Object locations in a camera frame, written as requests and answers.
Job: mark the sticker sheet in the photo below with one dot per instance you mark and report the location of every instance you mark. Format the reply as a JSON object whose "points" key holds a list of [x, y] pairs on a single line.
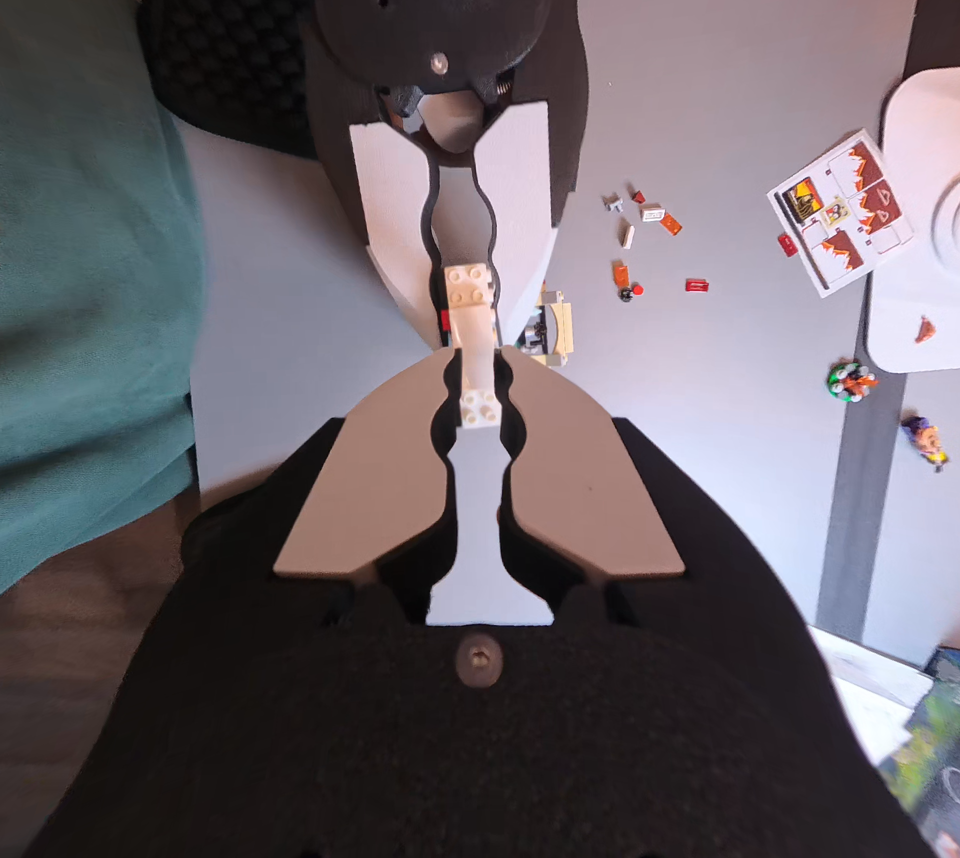
{"points": [[847, 198]]}

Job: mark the orange transparent tile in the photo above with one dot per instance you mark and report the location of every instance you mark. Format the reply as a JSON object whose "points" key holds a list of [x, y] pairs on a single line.
{"points": [[671, 225], [620, 274]]}

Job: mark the grey small connector brick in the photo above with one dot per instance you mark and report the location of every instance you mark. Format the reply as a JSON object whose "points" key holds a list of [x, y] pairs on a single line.
{"points": [[613, 204]]}

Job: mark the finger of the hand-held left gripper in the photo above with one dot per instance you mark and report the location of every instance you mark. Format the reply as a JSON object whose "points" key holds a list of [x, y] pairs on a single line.
{"points": [[390, 198], [525, 198]]}

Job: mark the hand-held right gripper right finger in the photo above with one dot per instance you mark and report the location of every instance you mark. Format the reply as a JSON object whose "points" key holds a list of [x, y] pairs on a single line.
{"points": [[592, 490]]}

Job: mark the blue toy set box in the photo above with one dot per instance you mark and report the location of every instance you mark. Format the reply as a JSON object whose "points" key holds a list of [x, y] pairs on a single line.
{"points": [[930, 760]]}

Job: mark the white paper bag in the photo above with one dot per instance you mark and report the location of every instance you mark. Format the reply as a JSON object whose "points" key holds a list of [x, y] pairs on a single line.
{"points": [[862, 693]]}

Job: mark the purple toy minifigure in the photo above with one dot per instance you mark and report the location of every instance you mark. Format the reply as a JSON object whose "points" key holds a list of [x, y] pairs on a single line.
{"points": [[928, 442]]}

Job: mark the transparent red tile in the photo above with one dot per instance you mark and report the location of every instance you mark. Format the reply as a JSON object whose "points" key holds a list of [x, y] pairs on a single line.
{"points": [[697, 286]]}

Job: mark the white slope brick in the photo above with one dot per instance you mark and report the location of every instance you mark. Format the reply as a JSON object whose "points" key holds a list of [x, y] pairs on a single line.
{"points": [[627, 235]]}

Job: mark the red tan brick toy truck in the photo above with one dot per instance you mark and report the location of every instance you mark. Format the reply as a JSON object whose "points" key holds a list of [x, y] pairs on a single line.
{"points": [[469, 284]]}

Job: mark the grey desk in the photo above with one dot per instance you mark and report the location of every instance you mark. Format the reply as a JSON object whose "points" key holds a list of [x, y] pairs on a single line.
{"points": [[712, 48]]}

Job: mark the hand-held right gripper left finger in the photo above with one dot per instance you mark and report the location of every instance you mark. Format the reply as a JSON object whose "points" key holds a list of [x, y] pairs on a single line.
{"points": [[375, 483]]}

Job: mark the brick campfire on green base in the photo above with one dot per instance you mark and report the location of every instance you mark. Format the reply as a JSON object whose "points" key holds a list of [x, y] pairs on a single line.
{"points": [[847, 385]]}

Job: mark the white plastic board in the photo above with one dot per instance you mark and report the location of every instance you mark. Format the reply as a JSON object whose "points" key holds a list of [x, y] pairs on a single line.
{"points": [[900, 123]]}

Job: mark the white flat tile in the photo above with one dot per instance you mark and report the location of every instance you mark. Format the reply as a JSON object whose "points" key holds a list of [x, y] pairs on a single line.
{"points": [[654, 214]]}

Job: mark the dark red tile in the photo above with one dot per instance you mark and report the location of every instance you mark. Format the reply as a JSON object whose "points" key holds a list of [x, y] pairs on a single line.
{"points": [[787, 244]]}

